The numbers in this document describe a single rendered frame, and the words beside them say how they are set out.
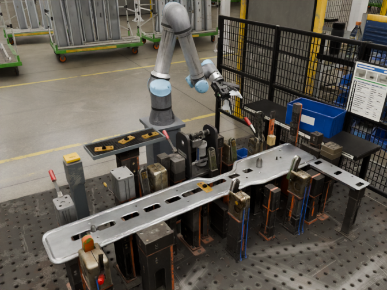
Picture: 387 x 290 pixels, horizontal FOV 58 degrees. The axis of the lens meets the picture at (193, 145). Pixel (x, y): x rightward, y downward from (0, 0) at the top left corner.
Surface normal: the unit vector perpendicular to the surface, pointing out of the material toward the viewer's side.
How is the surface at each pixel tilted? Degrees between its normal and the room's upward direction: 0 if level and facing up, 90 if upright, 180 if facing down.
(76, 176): 90
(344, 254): 0
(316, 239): 0
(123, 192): 90
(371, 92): 90
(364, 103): 90
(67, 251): 0
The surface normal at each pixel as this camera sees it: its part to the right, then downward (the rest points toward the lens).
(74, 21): 0.41, 0.37
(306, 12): -0.86, 0.25
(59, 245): 0.00, -0.88
